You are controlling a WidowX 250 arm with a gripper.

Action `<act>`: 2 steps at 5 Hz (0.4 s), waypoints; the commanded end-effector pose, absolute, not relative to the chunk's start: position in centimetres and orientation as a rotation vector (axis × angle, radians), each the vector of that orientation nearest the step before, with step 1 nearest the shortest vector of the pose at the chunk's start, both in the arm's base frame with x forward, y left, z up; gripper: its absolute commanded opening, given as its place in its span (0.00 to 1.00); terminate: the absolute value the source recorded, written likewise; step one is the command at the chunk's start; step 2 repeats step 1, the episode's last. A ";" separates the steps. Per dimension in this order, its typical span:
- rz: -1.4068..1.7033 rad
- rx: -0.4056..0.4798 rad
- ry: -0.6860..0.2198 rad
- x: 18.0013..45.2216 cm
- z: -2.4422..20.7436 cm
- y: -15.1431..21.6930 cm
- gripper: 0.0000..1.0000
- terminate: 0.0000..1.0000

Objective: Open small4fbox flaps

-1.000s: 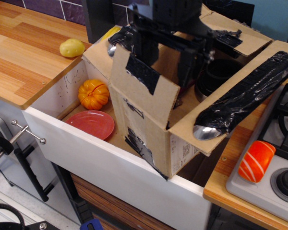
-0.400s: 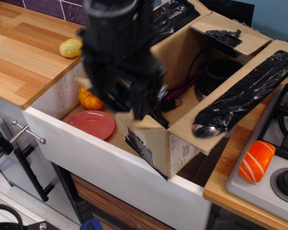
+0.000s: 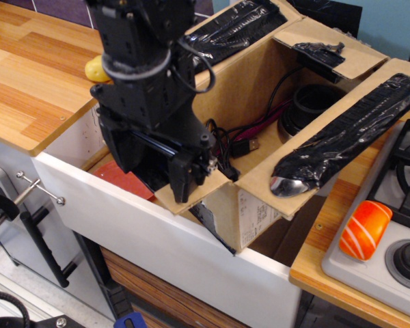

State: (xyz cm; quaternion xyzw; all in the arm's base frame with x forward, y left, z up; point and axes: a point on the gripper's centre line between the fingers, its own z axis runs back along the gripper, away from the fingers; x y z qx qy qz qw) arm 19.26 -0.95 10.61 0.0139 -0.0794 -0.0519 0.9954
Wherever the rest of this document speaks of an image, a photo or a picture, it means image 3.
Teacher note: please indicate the black oven door handle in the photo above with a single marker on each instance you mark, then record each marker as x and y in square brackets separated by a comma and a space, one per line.
[30, 222]

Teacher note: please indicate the black round container in box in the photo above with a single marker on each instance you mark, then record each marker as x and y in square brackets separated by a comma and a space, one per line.
[307, 103]

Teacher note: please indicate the toy stove top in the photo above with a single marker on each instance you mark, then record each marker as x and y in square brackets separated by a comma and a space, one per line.
[386, 276]

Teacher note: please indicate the cardboard box with taped flaps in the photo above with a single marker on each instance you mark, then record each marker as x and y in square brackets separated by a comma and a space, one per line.
[246, 83]

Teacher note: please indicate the yellow toy potato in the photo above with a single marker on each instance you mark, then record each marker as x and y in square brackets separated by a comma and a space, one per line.
[94, 70]

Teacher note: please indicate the salmon sushi toy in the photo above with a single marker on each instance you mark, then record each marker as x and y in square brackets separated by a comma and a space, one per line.
[364, 230]

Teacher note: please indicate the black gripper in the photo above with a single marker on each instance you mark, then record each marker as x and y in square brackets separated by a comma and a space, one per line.
[146, 120]

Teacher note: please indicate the white sink basin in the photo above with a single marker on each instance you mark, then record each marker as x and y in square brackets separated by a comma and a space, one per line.
[249, 286]

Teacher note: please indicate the metal spoon on right flap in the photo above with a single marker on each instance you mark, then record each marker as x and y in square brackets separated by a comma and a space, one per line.
[286, 187]

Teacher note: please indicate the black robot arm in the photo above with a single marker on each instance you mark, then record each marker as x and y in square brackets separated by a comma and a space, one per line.
[144, 37]

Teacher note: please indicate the red plastic plate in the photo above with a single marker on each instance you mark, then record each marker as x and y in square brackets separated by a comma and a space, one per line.
[112, 173]

